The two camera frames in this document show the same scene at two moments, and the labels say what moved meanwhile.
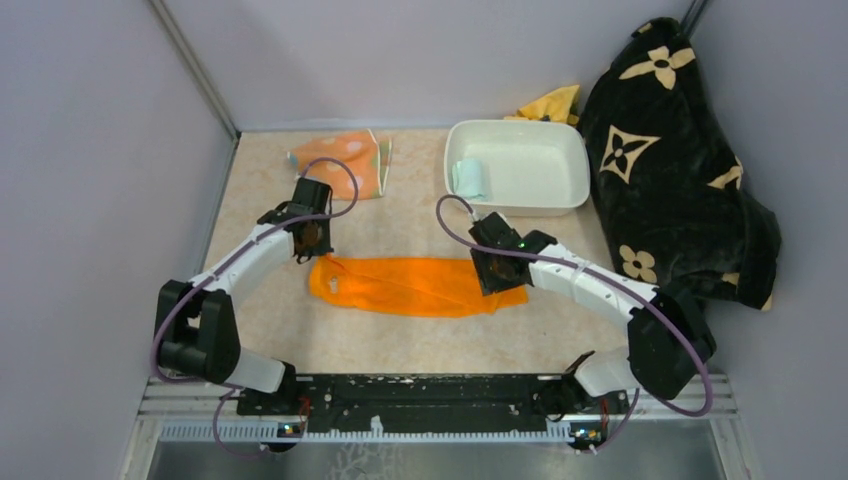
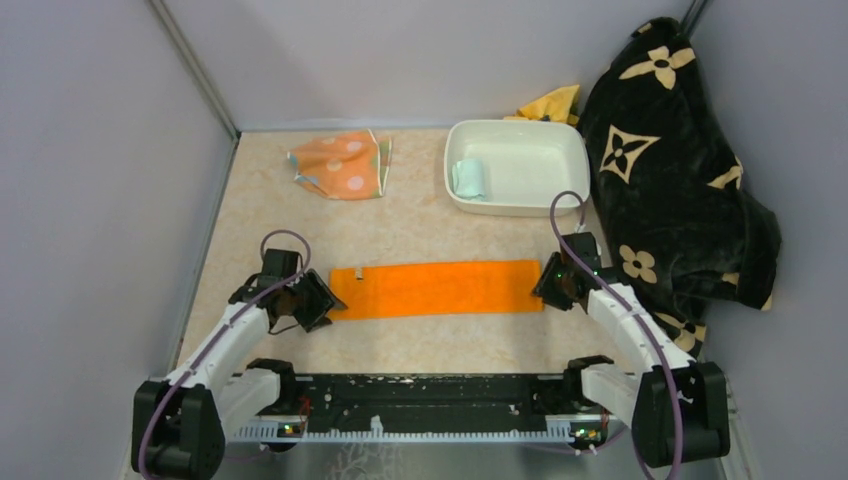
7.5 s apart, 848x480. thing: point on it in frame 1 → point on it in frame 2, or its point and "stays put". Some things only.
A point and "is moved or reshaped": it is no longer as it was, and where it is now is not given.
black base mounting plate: x=432 y=403 stays put
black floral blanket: x=668 y=174 stays put
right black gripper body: x=492 y=277 → x=552 y=284
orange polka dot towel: x=368 y=157 stays put
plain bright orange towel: x=401 y=287 is moved or reshaped
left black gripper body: x=322 y=240 → x=310 y=299
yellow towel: x=559 y=105 stays put
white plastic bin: x=534 y=167 stays put
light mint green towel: x=467 y=178 stays put
